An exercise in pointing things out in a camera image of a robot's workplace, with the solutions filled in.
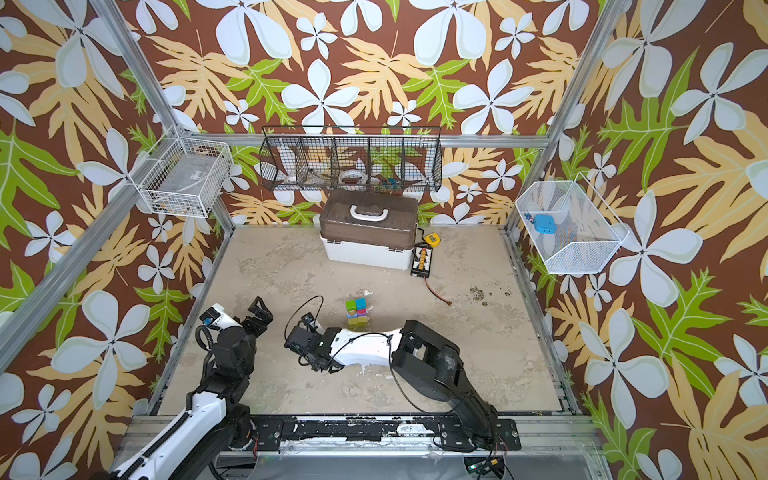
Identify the brown lid storage box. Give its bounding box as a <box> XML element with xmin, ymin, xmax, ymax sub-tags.
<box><xmin>320</xmin><ymin>190</ymin><xmax>418</xmax><ymax>270</ymax></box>

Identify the white mesh basket right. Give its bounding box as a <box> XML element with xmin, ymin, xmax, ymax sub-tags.
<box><xmin>515</xmin><ymin>180</ymin><xmax>629</xmax><ymax>276</ymax></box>

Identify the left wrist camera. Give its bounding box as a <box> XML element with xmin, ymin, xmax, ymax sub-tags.
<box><xmin>199</xmin><ymin>303</ymin><xmax>241</xmax><ymax>331</ymax></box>

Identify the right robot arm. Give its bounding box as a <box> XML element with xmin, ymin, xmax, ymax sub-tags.
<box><xmin>284</xmin><ymin>314</ymin><xmax>498</xmax><ymax>451</ymax></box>

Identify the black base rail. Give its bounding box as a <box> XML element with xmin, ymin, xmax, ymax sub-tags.
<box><xmin>197</xmin><ymin>413</ymin><xmax>522</xmax><ymax>452</ymax></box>

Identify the black wire basket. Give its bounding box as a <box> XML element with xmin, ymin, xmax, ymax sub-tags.
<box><xmin>256</xmin><ymin>126</ymin><xmax>444</xmax><ymax>194</ymax></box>

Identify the blue object in basket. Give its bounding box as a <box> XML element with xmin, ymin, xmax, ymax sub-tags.
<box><xmin>533</xmin><ymin>214</ymin><xmax>557</xmax><ymax>235</ymax></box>

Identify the red cable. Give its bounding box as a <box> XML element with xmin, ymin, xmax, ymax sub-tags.
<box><xmin>424</xmin><ymin>277</ymin><xmax>452</xmax><ymax>307</ymax></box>

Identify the black battery holder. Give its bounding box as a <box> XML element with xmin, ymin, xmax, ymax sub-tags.
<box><xmin>410</xmin><ymin>244</ymin><xmax>433</xmax><ymax>279</ymax></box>

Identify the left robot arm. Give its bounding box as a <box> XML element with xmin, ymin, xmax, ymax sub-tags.
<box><xmin>107</xmin><ymin>297</ymin><xmax>273</xmax><ymax>479</ymax></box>

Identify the white wire basket left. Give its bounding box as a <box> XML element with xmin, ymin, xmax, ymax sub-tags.
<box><xmin>135</xmin><ymin>136</ymin><xmax>233</xmax><ymax>218</ymax></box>

